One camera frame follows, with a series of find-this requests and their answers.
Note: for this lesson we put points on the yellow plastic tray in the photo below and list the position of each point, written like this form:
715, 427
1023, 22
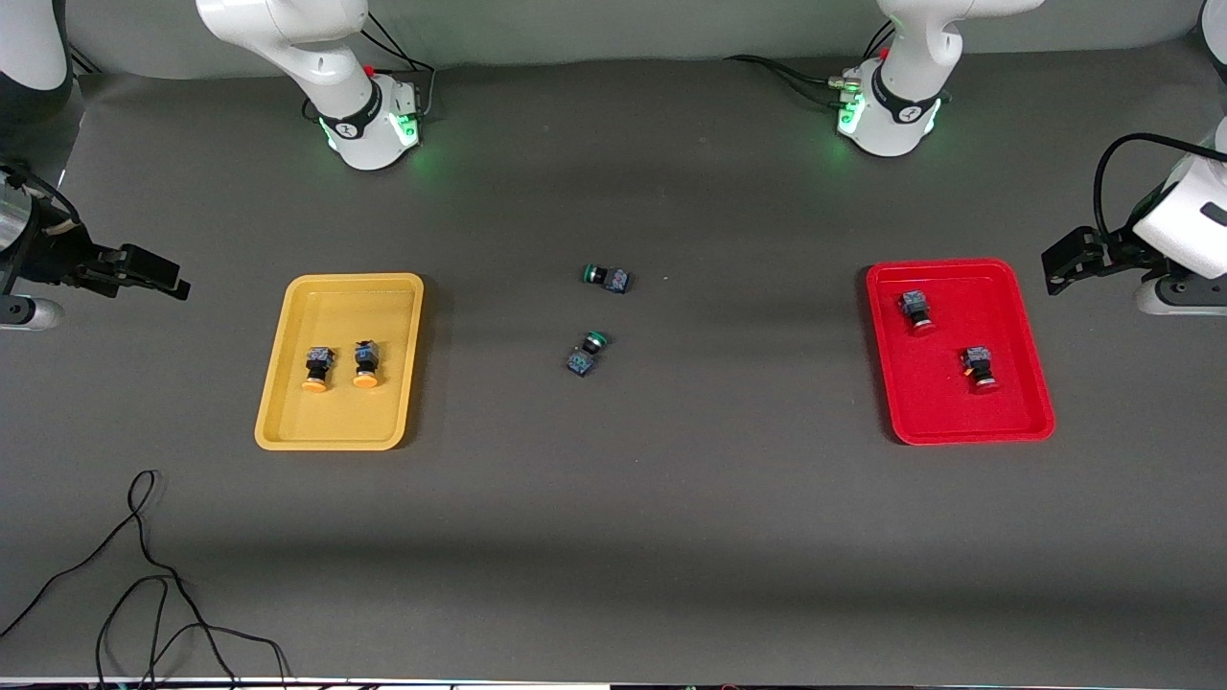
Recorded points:
340, 412

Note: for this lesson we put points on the dark grey table mat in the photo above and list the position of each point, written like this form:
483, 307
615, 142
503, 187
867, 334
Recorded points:
613, 537

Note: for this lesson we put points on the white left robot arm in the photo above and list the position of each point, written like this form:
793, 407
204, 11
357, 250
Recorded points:
911, 57

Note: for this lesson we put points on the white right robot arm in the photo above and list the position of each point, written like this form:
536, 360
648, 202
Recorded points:
335, 57

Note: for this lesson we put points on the red push button switch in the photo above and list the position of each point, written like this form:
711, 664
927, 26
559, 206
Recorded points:
980, 369
916, 309

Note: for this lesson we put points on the yellow push button switch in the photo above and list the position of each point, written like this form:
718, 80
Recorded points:
318, 369
366, 364

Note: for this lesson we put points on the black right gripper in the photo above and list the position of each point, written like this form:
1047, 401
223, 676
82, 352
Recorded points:
55, 253

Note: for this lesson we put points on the green push button switch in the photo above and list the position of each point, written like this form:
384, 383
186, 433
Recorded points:
607, 278
585, 355

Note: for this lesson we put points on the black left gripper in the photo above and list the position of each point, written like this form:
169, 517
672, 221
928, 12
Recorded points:
1123, 252

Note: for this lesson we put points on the red plastic tray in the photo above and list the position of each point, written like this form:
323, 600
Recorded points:
944, 402

